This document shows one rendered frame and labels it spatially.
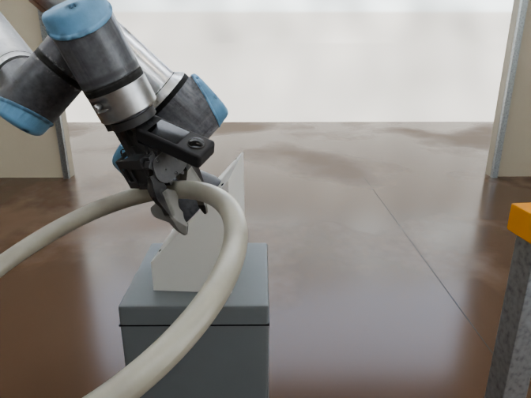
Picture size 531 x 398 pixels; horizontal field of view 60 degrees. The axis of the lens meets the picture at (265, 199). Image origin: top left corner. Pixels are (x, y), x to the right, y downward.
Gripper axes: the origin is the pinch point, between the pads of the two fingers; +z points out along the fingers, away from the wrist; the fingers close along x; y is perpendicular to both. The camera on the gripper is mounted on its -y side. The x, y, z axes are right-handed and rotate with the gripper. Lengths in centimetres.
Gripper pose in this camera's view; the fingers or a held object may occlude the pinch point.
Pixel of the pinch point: (196, 218)
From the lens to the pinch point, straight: 78.7
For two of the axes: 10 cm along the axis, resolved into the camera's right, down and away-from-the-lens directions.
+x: -4.9, 5.9, -6.5
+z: 3.5, 8.1, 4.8
